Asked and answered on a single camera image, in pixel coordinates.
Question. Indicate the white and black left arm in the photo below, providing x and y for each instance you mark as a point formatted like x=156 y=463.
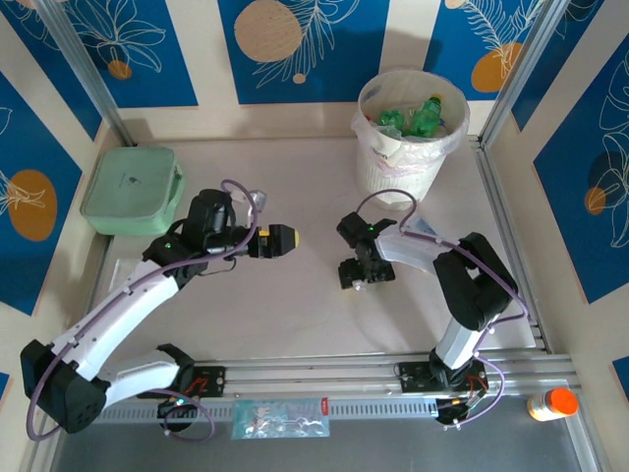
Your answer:
x=123 y=305

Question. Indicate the mint green zipper case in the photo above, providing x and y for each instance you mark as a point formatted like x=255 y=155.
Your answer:
x=128 y=192

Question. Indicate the cream plastic bin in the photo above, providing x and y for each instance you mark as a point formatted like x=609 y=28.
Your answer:
x=393 y=172

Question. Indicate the bottle with orange cap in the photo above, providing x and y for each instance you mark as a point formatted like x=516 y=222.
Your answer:
x=560 y=400

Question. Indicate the aluminium side rail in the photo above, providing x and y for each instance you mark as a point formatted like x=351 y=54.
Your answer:
x=501 y=206

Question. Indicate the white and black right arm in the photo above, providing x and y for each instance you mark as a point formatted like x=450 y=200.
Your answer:
x=417 y=248

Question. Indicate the aluminium frame post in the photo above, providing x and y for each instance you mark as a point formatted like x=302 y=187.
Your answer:
x=521 y=64
x=83 y=69

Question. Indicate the clear printed plastic packet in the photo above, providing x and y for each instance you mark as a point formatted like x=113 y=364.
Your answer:
x=280 y=418

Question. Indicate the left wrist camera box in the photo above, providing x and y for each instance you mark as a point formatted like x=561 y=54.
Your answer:
x=259 y=200

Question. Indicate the clear plastic bin liner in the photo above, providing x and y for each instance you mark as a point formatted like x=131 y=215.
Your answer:
x=422 y=147

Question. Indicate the green bottle with yellow cap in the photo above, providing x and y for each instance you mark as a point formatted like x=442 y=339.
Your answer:
x=426 y=118

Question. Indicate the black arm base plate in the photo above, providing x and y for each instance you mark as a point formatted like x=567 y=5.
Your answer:
x=211 y=381
x=415 y=378

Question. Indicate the clear bluish plastic wrapper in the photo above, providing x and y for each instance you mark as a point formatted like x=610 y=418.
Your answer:
x=423 y=227

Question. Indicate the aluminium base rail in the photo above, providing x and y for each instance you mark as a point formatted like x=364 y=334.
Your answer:
x=314 y=373

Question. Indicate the green plastic bottle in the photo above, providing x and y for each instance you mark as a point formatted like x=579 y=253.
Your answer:
x=392 y=118

